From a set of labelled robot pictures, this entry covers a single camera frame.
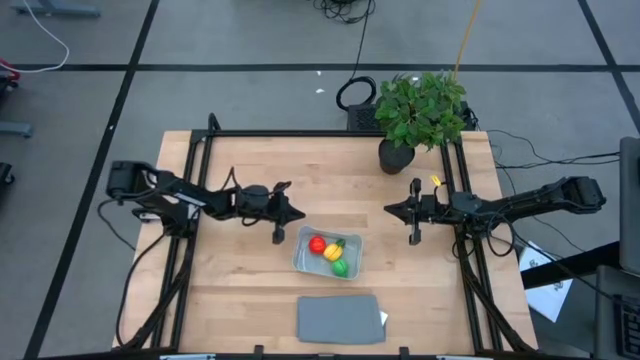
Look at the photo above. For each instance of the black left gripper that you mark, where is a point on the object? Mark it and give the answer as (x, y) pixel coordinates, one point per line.
(280, 215)

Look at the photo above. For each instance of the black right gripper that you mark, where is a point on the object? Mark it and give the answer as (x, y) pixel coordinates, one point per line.
(422, 210)

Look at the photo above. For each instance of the red toy tomato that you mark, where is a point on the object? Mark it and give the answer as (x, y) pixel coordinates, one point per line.
(317, 245)

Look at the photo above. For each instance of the translucent plastic tupperware container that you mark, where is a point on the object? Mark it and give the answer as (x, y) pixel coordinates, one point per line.
(306, 265)

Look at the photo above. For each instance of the yellow toy produce green stem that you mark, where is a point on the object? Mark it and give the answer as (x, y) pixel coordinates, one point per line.
(333, 251)

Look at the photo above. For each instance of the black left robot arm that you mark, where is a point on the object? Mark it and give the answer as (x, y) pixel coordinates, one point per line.
(180, 192)

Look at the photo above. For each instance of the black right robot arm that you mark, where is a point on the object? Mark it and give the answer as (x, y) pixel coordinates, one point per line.
(525, 202)

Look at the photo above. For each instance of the black computer box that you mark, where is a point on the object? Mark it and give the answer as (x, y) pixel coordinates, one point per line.
(362, 117)

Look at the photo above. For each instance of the green potted plant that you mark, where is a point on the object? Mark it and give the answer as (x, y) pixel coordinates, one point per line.
(420, 110)

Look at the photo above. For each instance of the small white card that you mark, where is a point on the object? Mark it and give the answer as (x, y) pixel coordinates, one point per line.
(383, 318)

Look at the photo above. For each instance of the white printed paper sheets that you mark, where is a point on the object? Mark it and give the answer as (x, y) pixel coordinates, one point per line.
(547, 295)

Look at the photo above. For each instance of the grey furniture panel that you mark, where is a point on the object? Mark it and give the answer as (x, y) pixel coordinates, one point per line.
(631, 200)

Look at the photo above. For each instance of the grey table foot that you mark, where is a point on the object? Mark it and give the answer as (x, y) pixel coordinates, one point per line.
(15, 129)
(60, 9)

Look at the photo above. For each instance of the black metal table frame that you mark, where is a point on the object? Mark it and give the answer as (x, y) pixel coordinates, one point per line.
(325, 133)

